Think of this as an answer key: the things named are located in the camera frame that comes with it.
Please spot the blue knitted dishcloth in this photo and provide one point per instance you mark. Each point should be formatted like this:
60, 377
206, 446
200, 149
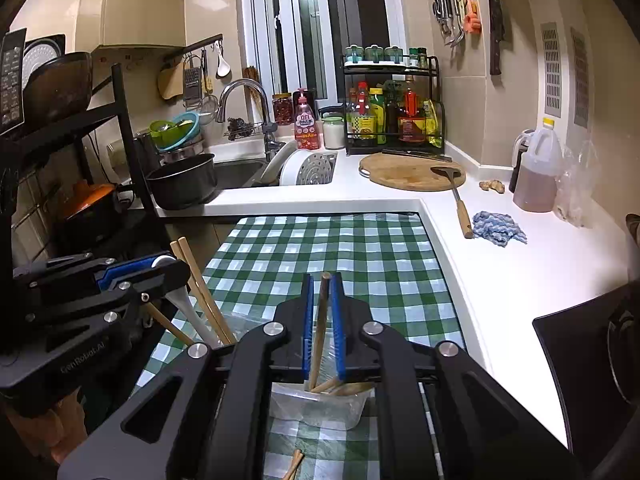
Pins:
497, 227

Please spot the green-lid spice jar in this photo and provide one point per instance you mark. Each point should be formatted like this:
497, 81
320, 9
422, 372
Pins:
374, 54
393, 55
352, 54

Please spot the dark scouring pad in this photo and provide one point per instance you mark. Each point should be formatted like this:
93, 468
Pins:
240, 129

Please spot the stainless steel pot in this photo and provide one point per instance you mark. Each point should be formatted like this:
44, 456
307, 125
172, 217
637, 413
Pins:
182, 152

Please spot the round wooden cutting board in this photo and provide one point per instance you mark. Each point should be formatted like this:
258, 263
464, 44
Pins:
410, 172

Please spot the black cooking pot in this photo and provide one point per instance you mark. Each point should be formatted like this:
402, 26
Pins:
182, 185

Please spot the hanging cleaver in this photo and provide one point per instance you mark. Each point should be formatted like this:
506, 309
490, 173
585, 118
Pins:
496, 35

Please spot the pink dish soap bottle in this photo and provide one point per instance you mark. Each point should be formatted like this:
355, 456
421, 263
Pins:
306, 130

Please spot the row of sauce bottles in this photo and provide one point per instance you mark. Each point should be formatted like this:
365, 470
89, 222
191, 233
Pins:
395, 115

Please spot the black shelf rack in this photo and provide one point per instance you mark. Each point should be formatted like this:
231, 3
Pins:
122, 125

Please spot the clear plastic utensil container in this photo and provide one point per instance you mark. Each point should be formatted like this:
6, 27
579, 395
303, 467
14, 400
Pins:
320, 412

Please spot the hanging wooden cutting board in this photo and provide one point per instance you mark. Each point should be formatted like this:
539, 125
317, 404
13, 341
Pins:
170, 82

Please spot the green plastic bowl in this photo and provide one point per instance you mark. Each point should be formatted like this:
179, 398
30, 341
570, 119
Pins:
161, 132

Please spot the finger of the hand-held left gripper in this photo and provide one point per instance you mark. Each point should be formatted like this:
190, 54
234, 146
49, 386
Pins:
160, 280
125, 272

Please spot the green checked tablecloth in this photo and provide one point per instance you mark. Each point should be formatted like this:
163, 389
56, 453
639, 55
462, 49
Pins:
350, 250

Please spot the plastic jug of cooking oil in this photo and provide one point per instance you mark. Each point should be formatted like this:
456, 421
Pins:
537, 180

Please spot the blue plastic bowl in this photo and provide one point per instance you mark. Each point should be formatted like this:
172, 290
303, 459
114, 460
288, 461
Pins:
187, 130

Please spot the black appliance control panel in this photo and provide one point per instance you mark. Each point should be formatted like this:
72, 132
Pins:
12, 80

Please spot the dark bowl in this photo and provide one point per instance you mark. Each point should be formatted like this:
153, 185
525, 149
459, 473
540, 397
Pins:
60, 90

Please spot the chrome kitchen faucet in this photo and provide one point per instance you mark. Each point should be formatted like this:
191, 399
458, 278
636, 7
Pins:
260, 95

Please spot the dark brown wooden chopstick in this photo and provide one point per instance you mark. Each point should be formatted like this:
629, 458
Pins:
320, 320

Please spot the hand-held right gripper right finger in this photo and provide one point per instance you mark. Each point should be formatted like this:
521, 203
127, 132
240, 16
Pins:
341, 330

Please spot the jar of red chillies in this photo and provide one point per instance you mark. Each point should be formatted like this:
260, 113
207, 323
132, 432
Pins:
282, 110

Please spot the clear plastic bag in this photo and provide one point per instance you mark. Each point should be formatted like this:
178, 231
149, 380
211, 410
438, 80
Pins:
577, 195

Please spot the person's left hand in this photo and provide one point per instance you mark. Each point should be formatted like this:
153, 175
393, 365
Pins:
50, 425

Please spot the piece of ginger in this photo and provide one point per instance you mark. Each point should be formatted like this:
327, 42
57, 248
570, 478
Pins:
490, 186

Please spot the black hanging rail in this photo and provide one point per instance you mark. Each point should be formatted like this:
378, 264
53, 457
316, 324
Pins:
195, 46

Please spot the grey wall vent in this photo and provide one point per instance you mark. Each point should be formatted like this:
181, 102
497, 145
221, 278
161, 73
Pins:
550, 67
581, 77

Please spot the white hanging ladle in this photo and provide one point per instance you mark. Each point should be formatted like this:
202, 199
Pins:
223, 67

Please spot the white perforated steamer plate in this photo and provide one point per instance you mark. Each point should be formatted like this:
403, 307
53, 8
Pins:
310, 170

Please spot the hanging metal scissors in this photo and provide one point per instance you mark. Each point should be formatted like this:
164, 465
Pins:
447, 15

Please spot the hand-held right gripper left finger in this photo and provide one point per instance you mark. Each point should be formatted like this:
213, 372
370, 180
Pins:
308, 330

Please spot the orange lidded pot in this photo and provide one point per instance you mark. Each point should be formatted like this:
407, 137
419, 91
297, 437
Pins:
92, 200

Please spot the sliding window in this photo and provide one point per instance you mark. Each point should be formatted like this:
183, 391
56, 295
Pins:
310, 25

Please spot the metal mesh strainer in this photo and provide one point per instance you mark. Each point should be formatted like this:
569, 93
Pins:
209, 110

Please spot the white jar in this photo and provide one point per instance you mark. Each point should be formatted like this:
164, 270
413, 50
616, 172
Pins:
334, 135

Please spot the metal grater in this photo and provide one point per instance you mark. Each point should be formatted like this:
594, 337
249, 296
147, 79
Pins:
192, 82

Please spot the black spice rack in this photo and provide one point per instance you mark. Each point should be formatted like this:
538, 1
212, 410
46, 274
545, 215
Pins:
350, 145

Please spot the steel sink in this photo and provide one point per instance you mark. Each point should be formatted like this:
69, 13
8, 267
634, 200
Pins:
240, 172

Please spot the black gas stove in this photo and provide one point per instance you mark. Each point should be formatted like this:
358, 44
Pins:
575, 355

